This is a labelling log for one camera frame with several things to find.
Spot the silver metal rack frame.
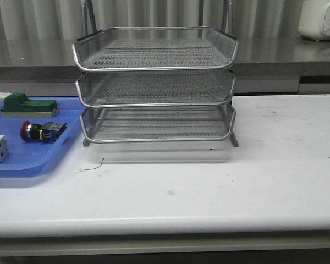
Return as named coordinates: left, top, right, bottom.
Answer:
left=81, top=1, right=238, bottom=146

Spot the blue plastic tray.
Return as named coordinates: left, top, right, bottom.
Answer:
left=0, top=97, right=84, bottom=178

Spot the red emergency stop button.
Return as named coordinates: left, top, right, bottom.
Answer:
left=20, top=120, right=67, bottom=142

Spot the silver mesh tray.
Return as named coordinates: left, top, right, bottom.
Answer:
left=80, top=104, right=236, bottom=144
left=72, top=26, right=239, bottom=72
left=75, top=69, right=236, bottom=108

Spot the green electrical switch block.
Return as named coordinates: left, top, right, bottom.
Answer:
left=0, top=92, right=59, bottom=118

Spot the grey back counter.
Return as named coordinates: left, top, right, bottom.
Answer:
left=0, top=37, right=330, bottom=96

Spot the white appliance on counter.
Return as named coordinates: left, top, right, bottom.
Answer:
left=298, top=0, right=330, bottom=41

